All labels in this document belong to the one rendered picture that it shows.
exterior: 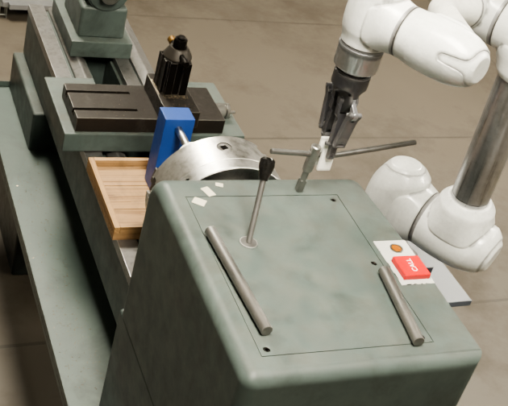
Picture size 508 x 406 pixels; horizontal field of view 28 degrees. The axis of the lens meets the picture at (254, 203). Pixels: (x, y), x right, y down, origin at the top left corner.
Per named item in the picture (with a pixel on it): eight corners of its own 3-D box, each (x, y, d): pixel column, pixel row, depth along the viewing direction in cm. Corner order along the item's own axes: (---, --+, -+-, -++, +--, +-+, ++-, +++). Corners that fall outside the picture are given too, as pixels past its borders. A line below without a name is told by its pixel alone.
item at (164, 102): (197, 127, 281) (201, 112, 278) (162, 127, 277) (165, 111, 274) (176, 89, 295) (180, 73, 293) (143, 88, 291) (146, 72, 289)
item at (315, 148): (295, 192, 213) (314, 148, 207) (292, 186, 215) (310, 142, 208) (305, 193, 214) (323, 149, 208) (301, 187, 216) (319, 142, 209)
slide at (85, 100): (222, 134, 290) (225, 120, 288) (74, 131, 273) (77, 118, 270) (203, 100, 303) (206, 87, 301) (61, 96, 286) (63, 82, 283)
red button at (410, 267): (428, 281, 200) (431, 274, 199) (402, 283, 198) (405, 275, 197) (414, 262, 205) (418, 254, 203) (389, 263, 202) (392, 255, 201)
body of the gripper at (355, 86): (379, 80, 197) (365, 120, 203) (361, 58, 204) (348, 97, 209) (346, 78, 194) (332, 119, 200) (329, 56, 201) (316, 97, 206)
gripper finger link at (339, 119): (355, 95, 203) (357, 98, 202) (340, 143, 208) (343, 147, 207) (337, 94, 201) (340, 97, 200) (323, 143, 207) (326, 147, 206)
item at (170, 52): (195, 64, 278) (197, 54, 277) (167, 63, 275) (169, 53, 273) (186, 49, 284) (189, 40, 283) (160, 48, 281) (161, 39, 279)
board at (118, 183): (246, 236, 263) (249, 224, 261) (112, 240, 249) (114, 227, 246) (210, 169, 285) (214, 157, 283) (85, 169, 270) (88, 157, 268)
